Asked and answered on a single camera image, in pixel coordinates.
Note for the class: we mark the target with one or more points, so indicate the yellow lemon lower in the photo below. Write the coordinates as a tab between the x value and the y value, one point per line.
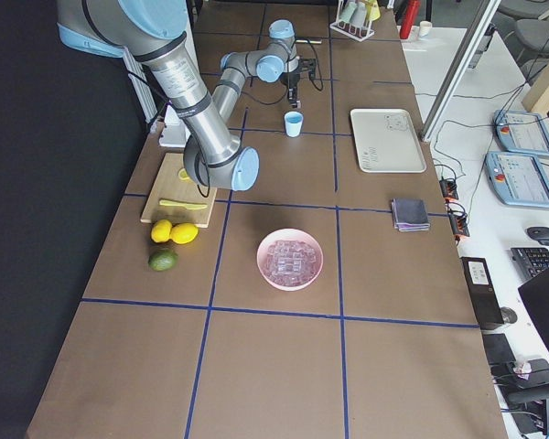
183	233

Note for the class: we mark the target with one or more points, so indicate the aluminium frame post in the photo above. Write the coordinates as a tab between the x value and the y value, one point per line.
460	62

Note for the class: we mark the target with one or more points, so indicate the yellow lemon upper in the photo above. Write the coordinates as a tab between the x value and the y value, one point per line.
161	231

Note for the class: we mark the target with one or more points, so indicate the cream bear tray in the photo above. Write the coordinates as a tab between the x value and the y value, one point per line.
386	141

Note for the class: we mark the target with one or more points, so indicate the yellow lemon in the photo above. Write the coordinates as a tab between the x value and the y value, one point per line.
183	233
161	231

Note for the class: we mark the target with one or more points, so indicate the teach pendant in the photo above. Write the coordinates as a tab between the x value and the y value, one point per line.
518	179
522	132

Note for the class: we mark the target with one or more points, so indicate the black box device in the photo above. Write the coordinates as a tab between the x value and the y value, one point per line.
481	292

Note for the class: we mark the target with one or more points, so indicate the lower teach pendant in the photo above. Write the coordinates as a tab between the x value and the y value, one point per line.
518	179

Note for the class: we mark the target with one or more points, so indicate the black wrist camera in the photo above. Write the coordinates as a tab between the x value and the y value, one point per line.
309	66

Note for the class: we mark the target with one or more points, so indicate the bamboo cutting board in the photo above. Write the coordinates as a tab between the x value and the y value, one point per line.
177	198

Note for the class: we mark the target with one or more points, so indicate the upper teach pendant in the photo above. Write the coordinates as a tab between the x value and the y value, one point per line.
522	132

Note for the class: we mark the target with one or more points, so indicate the yellow plastic knife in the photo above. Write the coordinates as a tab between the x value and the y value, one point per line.
182	204

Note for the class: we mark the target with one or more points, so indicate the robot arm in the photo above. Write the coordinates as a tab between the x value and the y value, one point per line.
154	33

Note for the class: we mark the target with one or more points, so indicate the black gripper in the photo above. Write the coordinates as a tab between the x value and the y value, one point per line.
293	80

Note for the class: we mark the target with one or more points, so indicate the white wire cup rack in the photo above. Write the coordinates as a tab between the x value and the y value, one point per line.
359	34

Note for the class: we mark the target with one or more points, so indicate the steel muddler black tip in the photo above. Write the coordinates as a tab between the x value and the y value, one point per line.
308	41

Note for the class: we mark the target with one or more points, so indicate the lemon slices stack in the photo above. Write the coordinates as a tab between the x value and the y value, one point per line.
183	175

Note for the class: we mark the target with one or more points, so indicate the mint green cup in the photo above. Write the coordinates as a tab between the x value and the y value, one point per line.
346	11

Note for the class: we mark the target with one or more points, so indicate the black keyboard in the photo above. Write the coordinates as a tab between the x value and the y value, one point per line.
531	260

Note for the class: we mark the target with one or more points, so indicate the red bottle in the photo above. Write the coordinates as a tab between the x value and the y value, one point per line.
410	15

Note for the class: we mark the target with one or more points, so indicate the clear ice cubes pile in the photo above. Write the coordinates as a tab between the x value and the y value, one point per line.
290	263

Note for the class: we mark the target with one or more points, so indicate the grey folded cloth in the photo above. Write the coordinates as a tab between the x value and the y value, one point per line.
409	214

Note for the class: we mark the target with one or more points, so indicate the yellow cup on rack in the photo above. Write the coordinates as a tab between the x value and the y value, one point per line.
373	10

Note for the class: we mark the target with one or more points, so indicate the light blue plastic cup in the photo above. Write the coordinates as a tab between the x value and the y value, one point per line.
293	123

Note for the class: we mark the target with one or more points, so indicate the pink bowl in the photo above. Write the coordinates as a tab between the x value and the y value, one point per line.
287	235

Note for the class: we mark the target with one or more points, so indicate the black computer mouse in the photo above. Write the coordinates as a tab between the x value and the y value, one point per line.
539	234

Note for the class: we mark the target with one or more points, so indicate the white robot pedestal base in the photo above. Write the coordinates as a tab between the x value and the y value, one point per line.
175	133

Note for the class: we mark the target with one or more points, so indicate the white cup on rack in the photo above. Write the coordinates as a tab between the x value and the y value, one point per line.
359	15

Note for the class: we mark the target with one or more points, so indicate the green avocado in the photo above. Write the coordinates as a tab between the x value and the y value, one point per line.
162	260

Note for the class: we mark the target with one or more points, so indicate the small white paper cup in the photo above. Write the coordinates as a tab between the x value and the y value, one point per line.
424	28

